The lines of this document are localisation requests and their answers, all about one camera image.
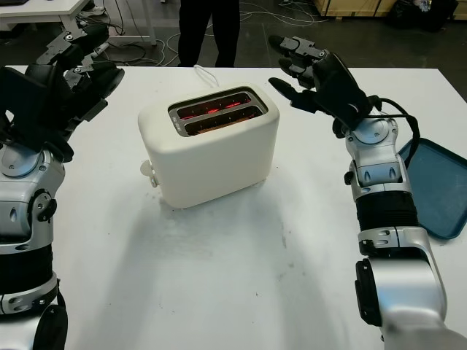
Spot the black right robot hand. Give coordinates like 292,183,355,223
268,34,371,131

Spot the wooden crate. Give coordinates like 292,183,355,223
315,0,397,18

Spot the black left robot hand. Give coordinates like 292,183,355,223
23,23,125,161

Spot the white toaster power cord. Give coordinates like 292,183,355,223
193,64,222,88

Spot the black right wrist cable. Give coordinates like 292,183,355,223
368,94,421,162

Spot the blue plastic tray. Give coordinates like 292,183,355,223
395,136,467,241

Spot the person in black trousers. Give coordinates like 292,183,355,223
177,0,242,69

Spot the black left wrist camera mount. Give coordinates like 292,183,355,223
0,67,48,147

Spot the white two-slot toaster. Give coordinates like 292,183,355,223
137,82,281,210

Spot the black bag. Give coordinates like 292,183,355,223
385,0,461,33

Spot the white desk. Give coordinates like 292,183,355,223
0,0,158,47

